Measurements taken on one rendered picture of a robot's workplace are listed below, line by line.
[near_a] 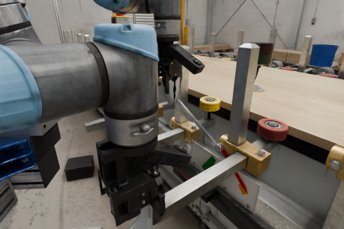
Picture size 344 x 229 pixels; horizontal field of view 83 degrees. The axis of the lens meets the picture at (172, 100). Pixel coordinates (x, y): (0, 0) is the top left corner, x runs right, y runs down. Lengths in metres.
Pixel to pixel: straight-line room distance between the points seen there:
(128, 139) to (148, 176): 0.08
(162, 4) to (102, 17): 7.91
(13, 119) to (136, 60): 0.12
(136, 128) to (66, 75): 0.11
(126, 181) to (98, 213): 1.28
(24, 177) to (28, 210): 1.08
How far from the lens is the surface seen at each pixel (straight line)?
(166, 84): 0.57
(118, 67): 0.22
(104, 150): 0.29
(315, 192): 0.80
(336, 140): 0.66
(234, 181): 0.63
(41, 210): 1.77
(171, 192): 0.44
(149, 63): 0.23
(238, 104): 0.53
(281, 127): 0.64
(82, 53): 0.21
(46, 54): 0.21
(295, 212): 0.82
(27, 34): 0.32
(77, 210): 1.66
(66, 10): 8.24
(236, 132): 0.56
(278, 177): 0.84
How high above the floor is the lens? 1.18
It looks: 21 degrees down
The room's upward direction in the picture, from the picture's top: straight up
